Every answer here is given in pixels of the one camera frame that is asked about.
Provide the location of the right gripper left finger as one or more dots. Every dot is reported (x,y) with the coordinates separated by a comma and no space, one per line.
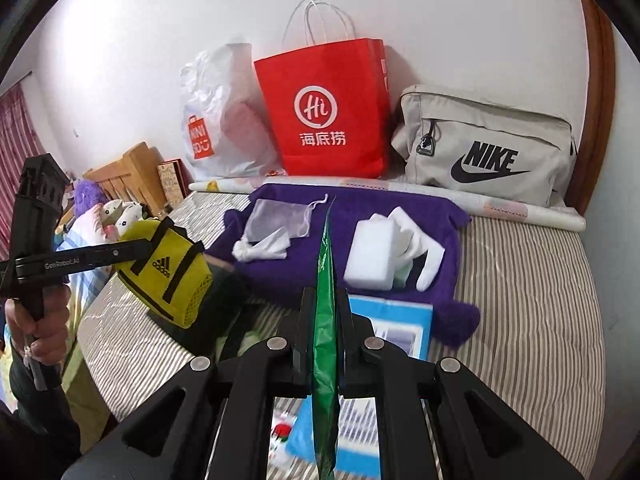
(303,347)

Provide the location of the white mesh drawstring pouch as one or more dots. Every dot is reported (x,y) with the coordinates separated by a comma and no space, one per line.
(268,216)

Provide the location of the purple plush toy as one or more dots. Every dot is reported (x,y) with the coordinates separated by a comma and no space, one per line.
(87,194)

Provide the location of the pink striped curtain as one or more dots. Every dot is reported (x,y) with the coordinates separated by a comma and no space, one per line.
(18,142)

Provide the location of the white tissue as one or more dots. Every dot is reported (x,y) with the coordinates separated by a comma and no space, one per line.
(272,247)

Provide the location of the striped quilted mattress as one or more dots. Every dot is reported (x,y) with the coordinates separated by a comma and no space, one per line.
(539,345)

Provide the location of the grey Nike pouch bag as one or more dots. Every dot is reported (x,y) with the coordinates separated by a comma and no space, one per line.
(454,140)

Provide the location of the white socks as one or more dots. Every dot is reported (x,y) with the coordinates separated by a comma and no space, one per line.
(414,243)

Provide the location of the red paper shopping bag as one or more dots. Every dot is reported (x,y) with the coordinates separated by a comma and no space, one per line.
(329,103)

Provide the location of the spotted plush toy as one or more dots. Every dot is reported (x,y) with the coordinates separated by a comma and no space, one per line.
(117,216)

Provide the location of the person left hand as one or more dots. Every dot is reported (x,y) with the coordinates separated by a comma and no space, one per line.
(47,337)

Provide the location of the green wet wipes pack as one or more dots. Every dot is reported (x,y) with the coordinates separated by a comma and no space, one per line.
(324,396)

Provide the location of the white sponge block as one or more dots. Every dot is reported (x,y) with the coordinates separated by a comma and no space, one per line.
(371,261)

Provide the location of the wooden headboard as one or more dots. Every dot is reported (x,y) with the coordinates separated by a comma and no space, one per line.
(133,178)

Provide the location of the white Miniso plastic bag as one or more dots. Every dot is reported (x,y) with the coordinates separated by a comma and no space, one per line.
(223,123)

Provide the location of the brown wooden door frame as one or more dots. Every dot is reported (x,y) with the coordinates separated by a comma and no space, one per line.
(599,111)

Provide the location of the yellow Adidas mini bag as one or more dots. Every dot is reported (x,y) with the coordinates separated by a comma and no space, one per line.
(174,278)

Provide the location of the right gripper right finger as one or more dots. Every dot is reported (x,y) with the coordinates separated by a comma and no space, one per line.
(344,333)

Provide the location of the small white snack packet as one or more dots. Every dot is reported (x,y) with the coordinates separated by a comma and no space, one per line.
(281,428)

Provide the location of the patterned notebook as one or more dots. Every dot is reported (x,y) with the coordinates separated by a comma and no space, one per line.
(175,180)

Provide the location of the rolled printed paper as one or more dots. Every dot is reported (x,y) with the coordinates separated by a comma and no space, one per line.
(560,217)

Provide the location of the green bed sheet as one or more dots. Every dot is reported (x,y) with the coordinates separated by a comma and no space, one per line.
(88,408)

